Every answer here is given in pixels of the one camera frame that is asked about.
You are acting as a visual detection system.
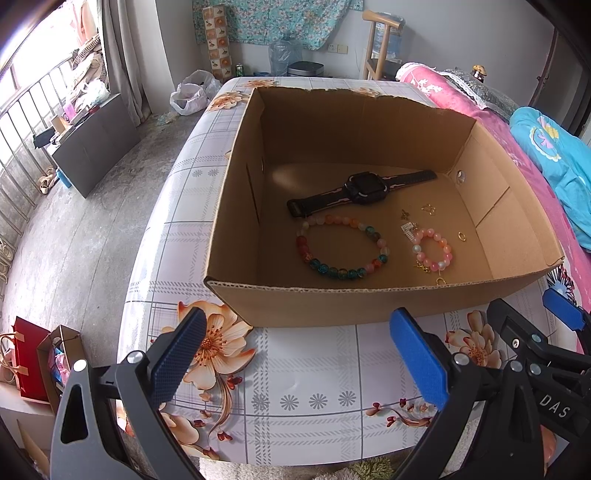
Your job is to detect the small pink bead bracelet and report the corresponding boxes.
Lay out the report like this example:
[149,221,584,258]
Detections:
[412,227,454,273]

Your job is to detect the patterned roll by wall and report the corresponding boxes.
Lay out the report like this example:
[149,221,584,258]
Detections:
[202,4,232,84]

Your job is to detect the red gift bag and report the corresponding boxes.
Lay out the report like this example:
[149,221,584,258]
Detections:
[11,316,51,402]

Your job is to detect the brown cardboard box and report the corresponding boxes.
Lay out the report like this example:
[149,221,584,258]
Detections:
[204,84,565,328]

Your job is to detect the grey patterned cloth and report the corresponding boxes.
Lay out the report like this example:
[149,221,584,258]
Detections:
[438,67,522,112]

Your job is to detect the blue quilt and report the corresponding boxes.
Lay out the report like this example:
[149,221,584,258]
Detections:
[509,106,591,252]

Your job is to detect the blue label water bottle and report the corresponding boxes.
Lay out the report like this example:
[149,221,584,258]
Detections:
[379,21,403,61]

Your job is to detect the brown paper bag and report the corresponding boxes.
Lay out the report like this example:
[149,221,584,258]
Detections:
[37,324,86,407]

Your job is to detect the clear empty water jug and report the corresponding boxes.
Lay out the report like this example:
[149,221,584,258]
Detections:
[269,32,303,77]

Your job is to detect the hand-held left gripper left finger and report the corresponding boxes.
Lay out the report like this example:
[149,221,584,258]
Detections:
[50,308,208,480]

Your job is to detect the metal balcony railing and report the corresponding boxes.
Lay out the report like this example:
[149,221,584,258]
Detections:
[0,55,77,287]

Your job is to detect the black smart watch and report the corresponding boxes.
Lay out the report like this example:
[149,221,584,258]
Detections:
[286,169,438,217]

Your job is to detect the wooden chair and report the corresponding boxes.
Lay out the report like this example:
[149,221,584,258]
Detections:
[361,10,407,81]

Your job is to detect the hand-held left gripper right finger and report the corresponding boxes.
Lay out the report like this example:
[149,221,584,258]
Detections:
[390,308,546,480]

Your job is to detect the large multicolour bead bracelet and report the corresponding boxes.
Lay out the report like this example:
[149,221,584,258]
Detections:
[295,213,391,280]

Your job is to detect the floral tablecloth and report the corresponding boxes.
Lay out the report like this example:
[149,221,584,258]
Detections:
[117,76,578,462]

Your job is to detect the grey curtain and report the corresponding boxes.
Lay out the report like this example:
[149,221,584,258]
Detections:
[99,0,153,127]

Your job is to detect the grey trash can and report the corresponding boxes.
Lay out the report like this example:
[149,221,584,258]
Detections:
[287,61,325,78]

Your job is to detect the white plastic bag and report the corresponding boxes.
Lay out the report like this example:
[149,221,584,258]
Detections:
[170,69,222,116]

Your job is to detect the hair brush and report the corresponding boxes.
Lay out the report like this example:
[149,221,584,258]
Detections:
[547,265,583,305]

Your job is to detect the turquoise floral cloth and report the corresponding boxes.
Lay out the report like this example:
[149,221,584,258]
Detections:
[191,0,365,51]

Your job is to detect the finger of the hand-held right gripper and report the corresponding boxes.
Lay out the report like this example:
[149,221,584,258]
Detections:
[542,287,591,333]
[487,299,550,366]

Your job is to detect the hanging clothes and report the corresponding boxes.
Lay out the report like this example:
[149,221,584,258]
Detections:
[65,0,100,42]

